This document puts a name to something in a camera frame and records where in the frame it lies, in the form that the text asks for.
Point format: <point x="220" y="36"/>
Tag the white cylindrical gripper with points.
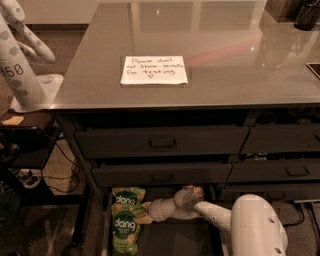
<point x="157" y="210"/>

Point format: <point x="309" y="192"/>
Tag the green dang chip bag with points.
<point x="125" y="230"/>
<point x="128" y="195"/>

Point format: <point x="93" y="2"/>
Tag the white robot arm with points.
<point x="252" y="222"/>

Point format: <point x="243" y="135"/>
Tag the open bottom left drawer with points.
<point x="195" y="237"/>

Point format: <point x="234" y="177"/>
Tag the brown snack bag in drawer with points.
<point x="196" y="190"/>

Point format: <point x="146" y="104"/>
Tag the middle left grey drawer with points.
<point x="161" y="174"/>

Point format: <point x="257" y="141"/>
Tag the grey drawer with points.
<point x="282" y="138"/>
<point x="282" y="191"/>
<point x="275" y="171"/>
<point x="161" y="174"/>
<point x="161" y="141"/>

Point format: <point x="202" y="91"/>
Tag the top left grey drawer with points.
<point x="161" y="141"/>

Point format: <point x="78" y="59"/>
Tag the bottom right grey drawer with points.
<point x="282" y="191"/>

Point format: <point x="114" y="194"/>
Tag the middle right grey drawer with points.
<point x="275" y="171"/>

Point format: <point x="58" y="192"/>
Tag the top right grey drawer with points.
<point x="282" y="138"/>

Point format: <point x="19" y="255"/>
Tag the black cup on counter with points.
<point x="308" y="15"/>

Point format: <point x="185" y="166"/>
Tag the white power strip on floor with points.
<point x="29" y="178"/>

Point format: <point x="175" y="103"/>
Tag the black side shelf left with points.
<point x="27" y="141"/>

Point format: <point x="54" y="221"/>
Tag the white handwritten paper note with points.
<point x="154" y="70"/>

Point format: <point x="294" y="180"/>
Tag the white dotted robot left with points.
<point x="19" y="48"/>

